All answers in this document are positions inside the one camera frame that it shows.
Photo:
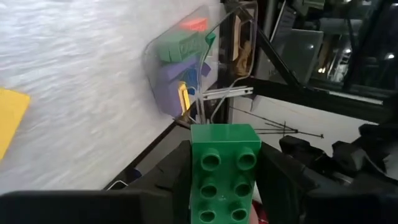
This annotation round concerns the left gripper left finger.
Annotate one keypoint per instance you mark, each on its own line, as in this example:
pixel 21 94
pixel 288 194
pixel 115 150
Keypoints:
pixel 109 208

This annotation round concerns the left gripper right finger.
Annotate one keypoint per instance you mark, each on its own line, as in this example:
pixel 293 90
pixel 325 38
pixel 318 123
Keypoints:
pixel 286 199

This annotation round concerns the green studded brick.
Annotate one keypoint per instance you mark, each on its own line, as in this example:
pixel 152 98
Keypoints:
pixel 224 174

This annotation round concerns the long purple block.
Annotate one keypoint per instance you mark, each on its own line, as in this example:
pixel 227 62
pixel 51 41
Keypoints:
pixel 169 90

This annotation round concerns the yellow brick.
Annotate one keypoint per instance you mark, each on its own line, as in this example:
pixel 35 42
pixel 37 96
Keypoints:
pixel 183 98

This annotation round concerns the blue brick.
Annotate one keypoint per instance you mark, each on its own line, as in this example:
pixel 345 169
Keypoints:
pixel 190 79

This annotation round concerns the green two-by-four brick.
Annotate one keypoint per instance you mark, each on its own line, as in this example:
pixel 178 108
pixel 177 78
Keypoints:
pixel 194 45
pixel 169 48

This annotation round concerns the orange brick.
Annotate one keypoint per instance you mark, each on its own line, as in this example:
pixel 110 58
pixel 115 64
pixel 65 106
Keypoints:
pixel 194 24

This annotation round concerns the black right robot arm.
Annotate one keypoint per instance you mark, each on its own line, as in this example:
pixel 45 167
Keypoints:
pixel 357 155

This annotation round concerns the silver extrusion piece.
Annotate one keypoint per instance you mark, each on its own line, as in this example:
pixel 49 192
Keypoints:
pixel 227 92

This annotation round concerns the long yellow flat block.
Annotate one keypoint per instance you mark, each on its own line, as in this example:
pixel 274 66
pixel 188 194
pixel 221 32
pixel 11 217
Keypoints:
pixel 11 121

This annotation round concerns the light wooden side board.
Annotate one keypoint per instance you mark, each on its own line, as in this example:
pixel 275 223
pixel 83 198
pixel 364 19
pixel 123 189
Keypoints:
pixel 241 59

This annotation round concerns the clear plastic bin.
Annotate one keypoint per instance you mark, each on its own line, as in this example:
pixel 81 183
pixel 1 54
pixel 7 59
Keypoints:
pixel 152 65

